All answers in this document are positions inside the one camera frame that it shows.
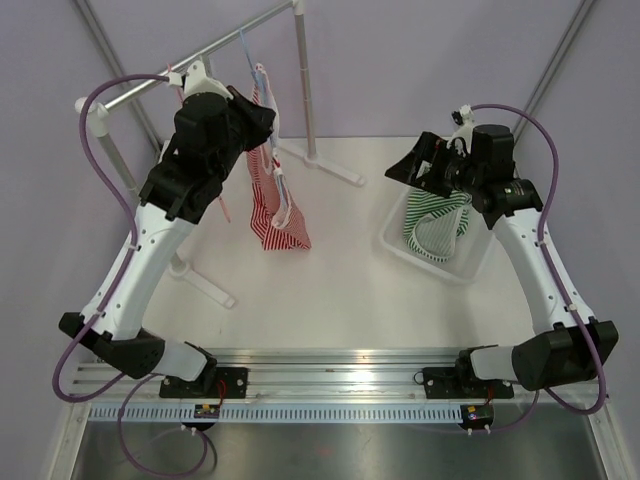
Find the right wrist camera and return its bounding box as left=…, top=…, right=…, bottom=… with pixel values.
left=448, top=104, right=475, bottom=147

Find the right aluminium frame post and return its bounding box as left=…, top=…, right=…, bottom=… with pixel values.
left=523, top=0, right=599, bottom=116

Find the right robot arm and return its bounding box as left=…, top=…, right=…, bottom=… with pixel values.
left=385, top=124, right=619, bottom=396

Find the white slotted cable duct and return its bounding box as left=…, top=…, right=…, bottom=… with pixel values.
left=89, top=403, right=462, bottom=424

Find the blue wire hanger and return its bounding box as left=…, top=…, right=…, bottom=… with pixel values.
left=240, top=31, right=293, bottom=236

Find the white metal clothes rack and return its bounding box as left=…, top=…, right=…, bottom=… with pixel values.
left=89, top=1, right=366, bottom=309

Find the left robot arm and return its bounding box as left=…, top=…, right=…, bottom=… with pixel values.
left=59, top=89, right=277, bottom=398

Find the white plastic basket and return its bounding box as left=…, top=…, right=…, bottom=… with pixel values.
left=379, top=187, right=495, bottom=285

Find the pink wire hanger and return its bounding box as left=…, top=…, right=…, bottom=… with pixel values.
left=167, top=64, right=231, bottom=223

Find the red striped tank top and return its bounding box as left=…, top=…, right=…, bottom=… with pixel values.
left=247, top=63, right=312, bottom=251

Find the aluminium frame post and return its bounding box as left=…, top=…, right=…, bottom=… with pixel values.
left=70, top=0, right=161, bottom=153
left=523, top=0, right=599, bottom=116

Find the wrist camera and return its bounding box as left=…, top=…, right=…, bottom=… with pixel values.
left=167, top=60, right=232, bottom=102
left=448, top=104, right=475, bottom=147

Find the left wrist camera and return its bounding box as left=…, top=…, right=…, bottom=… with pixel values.
left=167, top=60, right=232, bottom=102

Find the aluminium mounting rail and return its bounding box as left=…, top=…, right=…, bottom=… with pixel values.
left=68, top=348, right=598, bottom=405

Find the left aluminium frame post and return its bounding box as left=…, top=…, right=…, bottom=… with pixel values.
left=70, top=0, right=161, bottom=153

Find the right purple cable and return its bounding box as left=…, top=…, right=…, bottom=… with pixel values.
left=469, top=103, right=611, bottom=434

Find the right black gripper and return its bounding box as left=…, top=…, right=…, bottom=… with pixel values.
left=385, top=132, right=484, bottom=200

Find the green striped tank top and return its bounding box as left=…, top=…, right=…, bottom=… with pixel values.
left=402, top=189, right=471, bottom=263

